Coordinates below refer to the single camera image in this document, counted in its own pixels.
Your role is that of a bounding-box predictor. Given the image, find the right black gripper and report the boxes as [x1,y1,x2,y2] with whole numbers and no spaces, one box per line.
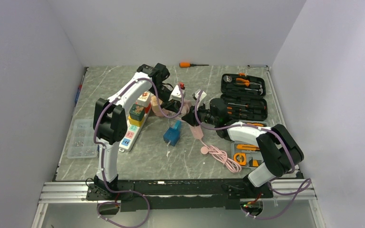
[182,101,219,126]

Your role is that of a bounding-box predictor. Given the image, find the light blue cube adapter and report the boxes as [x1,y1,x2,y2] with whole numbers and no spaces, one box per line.
[173,120,182,131]

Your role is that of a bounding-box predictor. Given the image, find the pink round socket base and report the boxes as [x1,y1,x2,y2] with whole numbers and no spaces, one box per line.
[151,96,192,117]

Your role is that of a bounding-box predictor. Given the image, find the dark blue cube adapter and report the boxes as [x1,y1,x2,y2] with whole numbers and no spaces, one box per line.
[163,127,181,146]

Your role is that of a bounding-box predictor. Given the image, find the white power strip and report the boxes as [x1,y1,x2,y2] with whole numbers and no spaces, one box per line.
[118,112,150,152]

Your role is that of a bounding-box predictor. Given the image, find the black tool case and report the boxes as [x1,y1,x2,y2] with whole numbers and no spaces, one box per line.
[220,73,268,121]

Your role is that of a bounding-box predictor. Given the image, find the pink cable with plug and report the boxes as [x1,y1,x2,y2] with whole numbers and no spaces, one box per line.
[199,138,243,174]

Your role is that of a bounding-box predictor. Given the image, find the grey tool tray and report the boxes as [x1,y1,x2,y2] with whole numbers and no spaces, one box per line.
[231,142,264,170]

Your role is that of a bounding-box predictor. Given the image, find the clear plastic screw box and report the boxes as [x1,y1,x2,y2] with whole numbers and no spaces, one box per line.
[67,119,98,159]

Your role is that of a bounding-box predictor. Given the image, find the pink power strip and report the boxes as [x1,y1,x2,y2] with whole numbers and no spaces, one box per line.
[190,126,204,140]

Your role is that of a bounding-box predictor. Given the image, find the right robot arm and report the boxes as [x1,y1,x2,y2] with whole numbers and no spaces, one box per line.
[182,98,304,197]

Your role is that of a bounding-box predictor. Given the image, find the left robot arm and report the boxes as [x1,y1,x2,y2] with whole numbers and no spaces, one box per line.
[93,63,184,200]

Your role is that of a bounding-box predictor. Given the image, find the white cube adapter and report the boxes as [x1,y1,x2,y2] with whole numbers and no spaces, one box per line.
[136,91,152,107]

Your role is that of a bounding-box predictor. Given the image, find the red cube adapter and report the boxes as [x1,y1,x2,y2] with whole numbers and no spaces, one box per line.
[144,104,152,114]

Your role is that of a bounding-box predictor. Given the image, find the green cube adapter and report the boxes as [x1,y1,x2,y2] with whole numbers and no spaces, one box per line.
[129,104,145,121]

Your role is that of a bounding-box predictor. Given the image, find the yellow cube adapter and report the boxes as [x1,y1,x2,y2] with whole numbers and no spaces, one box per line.
[128,116,145,127]

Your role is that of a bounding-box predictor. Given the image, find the orange utility knife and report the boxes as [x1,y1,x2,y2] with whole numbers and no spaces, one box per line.
[236,144,260,151]

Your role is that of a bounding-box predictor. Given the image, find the orange tape measure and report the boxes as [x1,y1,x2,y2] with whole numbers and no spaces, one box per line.
[233,152,247,166]

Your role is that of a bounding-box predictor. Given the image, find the orange pliers in case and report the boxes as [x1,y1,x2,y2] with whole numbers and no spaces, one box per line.
[235,78,250,87]

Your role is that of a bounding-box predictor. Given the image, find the blue red pen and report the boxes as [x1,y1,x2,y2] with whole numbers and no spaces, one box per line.
[74,75,85,105]

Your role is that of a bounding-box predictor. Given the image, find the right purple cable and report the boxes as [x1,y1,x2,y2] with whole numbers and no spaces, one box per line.
[193,91,312,220]

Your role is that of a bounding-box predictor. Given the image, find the orange handled screwdriver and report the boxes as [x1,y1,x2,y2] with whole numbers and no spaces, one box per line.
[179,62,209,68]

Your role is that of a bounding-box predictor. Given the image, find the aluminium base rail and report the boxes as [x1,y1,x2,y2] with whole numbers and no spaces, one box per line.
[39,179,316,203]

